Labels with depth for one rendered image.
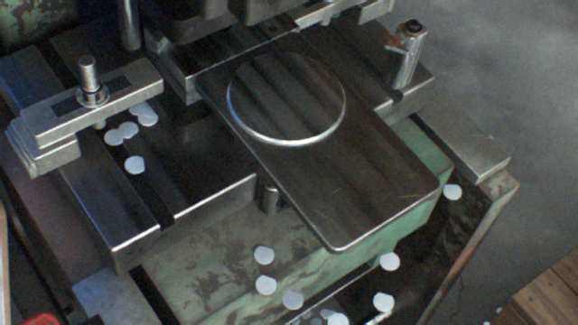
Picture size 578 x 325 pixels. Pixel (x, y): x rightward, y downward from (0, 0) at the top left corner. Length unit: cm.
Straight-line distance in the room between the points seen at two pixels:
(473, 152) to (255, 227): 30
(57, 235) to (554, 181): 127
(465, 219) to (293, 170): 36
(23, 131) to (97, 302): 20
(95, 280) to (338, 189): 28
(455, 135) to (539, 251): 78
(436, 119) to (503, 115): 94
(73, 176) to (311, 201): 26
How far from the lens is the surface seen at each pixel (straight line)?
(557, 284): 123
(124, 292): 78
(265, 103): 74
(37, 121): 77
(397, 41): 82
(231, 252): 80
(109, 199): 77
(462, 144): 94
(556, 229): 174
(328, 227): 67
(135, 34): 84
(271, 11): 66
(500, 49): 205
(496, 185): 94
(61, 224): 86
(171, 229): 77
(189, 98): 79
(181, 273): 78
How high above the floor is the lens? 135
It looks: 55 degrees down
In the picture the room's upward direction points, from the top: 10 degrees clockwise
